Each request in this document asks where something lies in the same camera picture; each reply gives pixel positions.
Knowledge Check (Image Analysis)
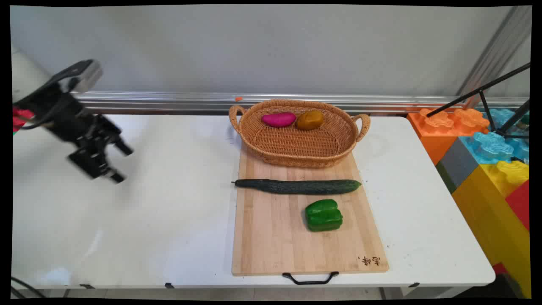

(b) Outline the yellow giant building block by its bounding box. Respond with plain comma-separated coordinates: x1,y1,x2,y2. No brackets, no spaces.
452,160,531,299

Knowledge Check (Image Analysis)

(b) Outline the aluminium rail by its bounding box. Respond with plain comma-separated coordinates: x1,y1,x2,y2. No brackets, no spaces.
70,91,530,115

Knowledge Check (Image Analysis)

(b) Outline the orange giant building block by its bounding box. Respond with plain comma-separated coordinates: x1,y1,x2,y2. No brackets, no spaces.
407,108,491,166

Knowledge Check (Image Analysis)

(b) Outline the dark green cucumber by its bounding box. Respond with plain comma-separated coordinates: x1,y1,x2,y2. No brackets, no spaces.
231,178,362,195

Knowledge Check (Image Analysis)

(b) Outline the thick black cable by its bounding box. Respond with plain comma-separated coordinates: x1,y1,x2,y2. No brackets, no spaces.
11,277,46,299

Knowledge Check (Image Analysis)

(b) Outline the red object behind table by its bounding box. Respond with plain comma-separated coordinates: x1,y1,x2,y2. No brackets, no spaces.
12,106,35,135

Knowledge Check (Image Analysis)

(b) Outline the woven wicker basket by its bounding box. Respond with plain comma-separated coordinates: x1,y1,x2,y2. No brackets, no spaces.
229,99,371,169

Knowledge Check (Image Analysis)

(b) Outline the blue giant building block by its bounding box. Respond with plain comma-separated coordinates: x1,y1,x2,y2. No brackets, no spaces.
459,108,531,165

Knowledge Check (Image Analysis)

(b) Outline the red giant building block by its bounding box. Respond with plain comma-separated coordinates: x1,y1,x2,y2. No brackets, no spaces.
505,180,531,231

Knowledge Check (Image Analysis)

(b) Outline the purple sweet potato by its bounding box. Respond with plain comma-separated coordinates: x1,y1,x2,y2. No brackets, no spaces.
261,112,297,128

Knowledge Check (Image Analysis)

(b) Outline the black tripod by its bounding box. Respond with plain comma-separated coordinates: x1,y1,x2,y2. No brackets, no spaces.
426,62,531,139

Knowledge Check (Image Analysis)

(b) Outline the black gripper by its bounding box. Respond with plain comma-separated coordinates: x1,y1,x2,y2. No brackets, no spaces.
14,83,135,184

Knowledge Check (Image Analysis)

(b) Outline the grey giant building block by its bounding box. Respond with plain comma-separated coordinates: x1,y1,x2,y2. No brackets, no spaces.
436,136,480,194

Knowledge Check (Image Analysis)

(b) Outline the brown potato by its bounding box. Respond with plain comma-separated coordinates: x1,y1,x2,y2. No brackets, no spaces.
296,110,324,130

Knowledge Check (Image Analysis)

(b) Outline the green bell pepper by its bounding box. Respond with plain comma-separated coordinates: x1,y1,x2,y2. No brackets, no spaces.
304,199,343,232

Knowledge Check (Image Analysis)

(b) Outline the bamboo cutting board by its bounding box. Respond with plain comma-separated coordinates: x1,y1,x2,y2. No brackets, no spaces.
231,146,390,277

